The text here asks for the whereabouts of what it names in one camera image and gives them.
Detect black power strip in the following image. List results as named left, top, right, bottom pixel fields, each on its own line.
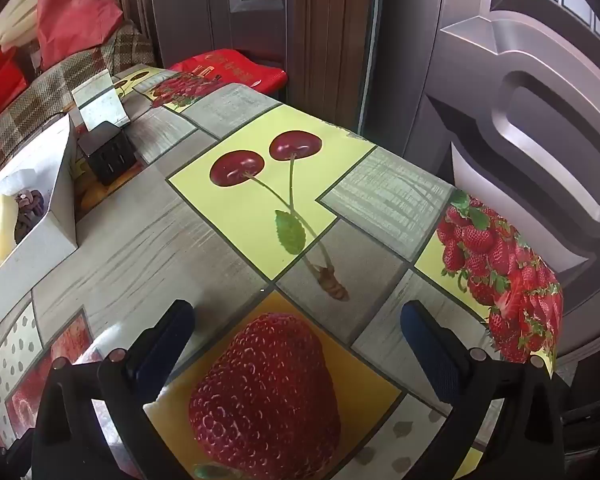
left=77, top=121, right=138, bottom=186

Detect zebra print scrunchie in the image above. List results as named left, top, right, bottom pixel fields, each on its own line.
left=14, top=189, right=47, bottom=242

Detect plaid blanket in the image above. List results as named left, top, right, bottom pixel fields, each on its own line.
left=0, top=19, right=158, bottom=186

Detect dark brown panelled door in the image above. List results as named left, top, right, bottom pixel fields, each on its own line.
left=360, top=0, right=600, bottom=480
left=117, top=0, right=288, bottom=73

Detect white cardboard box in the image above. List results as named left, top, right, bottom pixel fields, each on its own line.
left=0, top=112, right=81, bottom=293

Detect red bag with gold print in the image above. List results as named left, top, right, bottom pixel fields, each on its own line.
left=169, top=49, right=288, bottom=95

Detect fruit print tablecloth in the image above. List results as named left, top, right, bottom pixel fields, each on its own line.
left=0, top=67, right=565, bottom=480

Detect cream foam strips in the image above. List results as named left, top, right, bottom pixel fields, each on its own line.
left=0, top=0, right=43, bottom=48

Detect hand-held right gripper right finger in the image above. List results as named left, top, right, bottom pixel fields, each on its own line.
left=400, top=300, right=566, bottom=480

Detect yellow round sponge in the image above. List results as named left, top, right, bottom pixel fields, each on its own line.
left=0, top=194, right=18, bottom=268

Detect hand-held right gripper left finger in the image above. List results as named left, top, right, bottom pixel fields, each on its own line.
left=30, top=299, right=196, bottom=480

